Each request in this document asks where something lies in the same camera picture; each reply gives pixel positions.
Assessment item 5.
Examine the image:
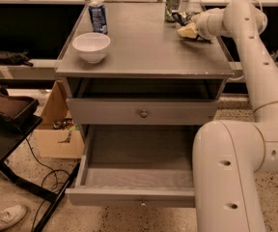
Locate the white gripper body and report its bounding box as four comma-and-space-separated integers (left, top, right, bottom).
192, 9, 225, 40

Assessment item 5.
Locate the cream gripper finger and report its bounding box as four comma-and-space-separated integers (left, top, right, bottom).
178, 22, 198, 39

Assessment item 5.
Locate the blue chip bag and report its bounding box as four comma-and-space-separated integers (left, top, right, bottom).
172, 11, 210, 43

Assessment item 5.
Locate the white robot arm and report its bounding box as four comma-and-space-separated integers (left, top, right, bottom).
192, 0, 278, 232

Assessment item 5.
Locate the brass top drawer knob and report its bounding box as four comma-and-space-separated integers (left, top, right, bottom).
140, 110, 149, 118

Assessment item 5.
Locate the closed grey top drawer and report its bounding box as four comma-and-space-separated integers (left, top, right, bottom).
67, 99, 219, 126

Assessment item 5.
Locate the open grey middle drawer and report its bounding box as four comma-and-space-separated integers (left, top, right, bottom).
67, 126, 199, 208

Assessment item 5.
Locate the green soda can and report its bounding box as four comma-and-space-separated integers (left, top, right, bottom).
164, 0, 181, 22

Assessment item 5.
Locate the blue soda can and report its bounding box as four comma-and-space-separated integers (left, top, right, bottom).
88, 1, 108, 34

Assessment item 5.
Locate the white ceramic bowl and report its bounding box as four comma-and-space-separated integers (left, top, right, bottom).
72, 32, 111, 64

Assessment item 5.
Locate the cardboard box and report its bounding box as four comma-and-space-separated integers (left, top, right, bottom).
34, 81, 84, 159

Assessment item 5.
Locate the dark brown tray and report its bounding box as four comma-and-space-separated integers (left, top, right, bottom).
0, 87, 40, 129

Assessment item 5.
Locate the black side table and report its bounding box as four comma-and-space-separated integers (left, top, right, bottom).
0, 115, 79, 232

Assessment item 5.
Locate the white sneaker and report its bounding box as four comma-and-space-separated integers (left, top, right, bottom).
0, 205, 27, 231

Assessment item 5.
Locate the white hanging cable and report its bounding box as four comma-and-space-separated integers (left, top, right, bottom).
230, 0, 264, 82

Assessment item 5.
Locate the black floor cable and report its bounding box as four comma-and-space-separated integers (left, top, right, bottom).
25, 136, 71, 232

